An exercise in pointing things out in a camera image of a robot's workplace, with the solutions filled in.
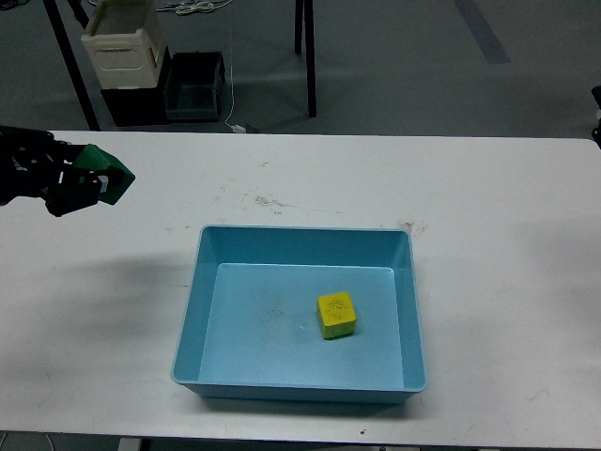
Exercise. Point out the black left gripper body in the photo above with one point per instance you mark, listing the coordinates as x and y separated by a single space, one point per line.
27 164

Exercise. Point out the black frame leg left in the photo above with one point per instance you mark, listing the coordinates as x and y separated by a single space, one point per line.
62 39

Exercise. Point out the light blue plastic box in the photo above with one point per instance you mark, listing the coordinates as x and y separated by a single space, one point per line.
250 327

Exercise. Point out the cream plastic crate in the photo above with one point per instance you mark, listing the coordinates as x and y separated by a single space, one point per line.
125 44

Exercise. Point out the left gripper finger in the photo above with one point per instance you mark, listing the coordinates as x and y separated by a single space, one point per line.
67 192
63 153

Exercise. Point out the yellow block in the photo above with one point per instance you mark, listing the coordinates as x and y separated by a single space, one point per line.
336 315

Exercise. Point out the black frame legs centre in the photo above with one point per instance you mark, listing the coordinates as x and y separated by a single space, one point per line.
304 43

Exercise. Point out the green block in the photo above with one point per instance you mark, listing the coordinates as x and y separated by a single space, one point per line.
114 177

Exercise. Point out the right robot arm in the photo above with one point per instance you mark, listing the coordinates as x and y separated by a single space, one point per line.
596 132

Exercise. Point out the dark grey open bin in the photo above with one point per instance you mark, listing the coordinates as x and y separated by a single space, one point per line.
193 87

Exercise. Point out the black crate under cream crate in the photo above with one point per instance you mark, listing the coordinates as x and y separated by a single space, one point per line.
139 106

